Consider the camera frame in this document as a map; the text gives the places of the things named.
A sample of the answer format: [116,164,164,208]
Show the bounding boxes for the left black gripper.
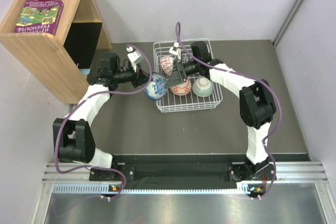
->
[113,62,153,89]

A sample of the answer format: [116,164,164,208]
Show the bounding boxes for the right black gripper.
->
[165,59,201,90]

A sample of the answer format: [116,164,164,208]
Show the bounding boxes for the red floral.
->
[170,80,192,96]

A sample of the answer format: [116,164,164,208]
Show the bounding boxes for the red patterned white bowl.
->
[160,56,174,76]

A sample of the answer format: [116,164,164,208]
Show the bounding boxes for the dark blue bottom bowl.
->
[144,72,167,101]

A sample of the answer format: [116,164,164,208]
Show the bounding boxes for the pale green bowl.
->
[192,77,214,98]

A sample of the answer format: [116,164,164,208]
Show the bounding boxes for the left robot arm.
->
[52,45,153,180]

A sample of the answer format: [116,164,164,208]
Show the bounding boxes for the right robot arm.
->
[166,41,276,182]

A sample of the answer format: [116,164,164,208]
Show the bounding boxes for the wooden shelf unit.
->
[1,0,102,104]

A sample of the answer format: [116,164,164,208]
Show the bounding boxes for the purple treehouse book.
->
[14,0,64,35]

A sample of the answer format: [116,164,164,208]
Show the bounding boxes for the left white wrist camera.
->
[126,46,144,72]

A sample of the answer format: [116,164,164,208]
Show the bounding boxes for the white wire dish rack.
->
[153,41,223,113]

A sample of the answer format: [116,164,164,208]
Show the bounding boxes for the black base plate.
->
[92,154,276,181]

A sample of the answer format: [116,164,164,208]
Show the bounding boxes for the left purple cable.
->
[54,44,153,200]

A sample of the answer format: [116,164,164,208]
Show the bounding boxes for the aluminium rail frame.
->
[42,162,328,197]

